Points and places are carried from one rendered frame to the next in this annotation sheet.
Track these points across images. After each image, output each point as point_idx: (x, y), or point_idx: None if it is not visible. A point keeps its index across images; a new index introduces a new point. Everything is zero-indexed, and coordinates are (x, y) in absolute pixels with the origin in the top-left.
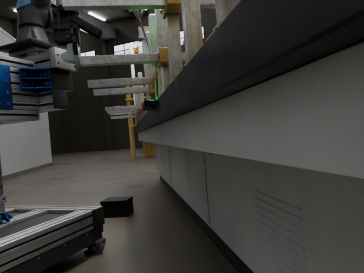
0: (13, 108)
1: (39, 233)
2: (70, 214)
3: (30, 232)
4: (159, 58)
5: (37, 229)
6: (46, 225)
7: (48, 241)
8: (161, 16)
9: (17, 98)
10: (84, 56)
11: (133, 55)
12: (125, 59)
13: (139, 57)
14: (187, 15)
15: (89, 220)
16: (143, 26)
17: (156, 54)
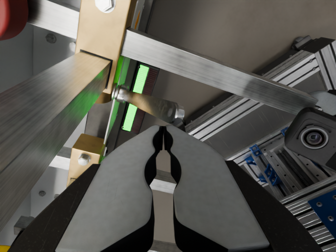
0: (306, 203)
1: (240, 99)
2: (204, 137)
3: (247, 101)
4: (132, 12)
5: (240, 105)
6: (231, 112)
7: (230, 100)
8: (26, 99)
9: (308, 220)
10: (308, 96)
11: (196, 54)
12: (215, 60)
13: (181, 48)
14: None
15: (189, 128)
16: None
17: (132, 30)
